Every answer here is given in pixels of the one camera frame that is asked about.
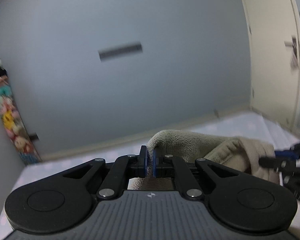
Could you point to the black door handle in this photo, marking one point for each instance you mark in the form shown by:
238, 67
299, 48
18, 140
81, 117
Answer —
292, 44

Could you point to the small patterned hanging bag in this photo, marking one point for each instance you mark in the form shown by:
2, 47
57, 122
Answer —
294, 62

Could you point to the plush toy hanging organizer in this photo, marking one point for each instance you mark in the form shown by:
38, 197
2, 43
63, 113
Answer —
13, 123

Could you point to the cream white door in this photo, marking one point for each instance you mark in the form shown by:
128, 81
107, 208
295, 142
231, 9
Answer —
275, 88

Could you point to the grey wall plate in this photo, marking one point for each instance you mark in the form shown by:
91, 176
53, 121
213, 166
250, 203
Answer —
118, 51

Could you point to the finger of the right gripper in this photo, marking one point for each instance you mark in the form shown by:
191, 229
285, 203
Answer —
272, 163
288, 154

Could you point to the beige fleece garment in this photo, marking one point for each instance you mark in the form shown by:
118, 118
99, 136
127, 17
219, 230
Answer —
239, 153

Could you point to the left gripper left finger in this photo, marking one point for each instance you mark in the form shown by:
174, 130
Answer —
139, 163

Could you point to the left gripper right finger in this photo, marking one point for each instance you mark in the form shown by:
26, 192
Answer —
162, 163

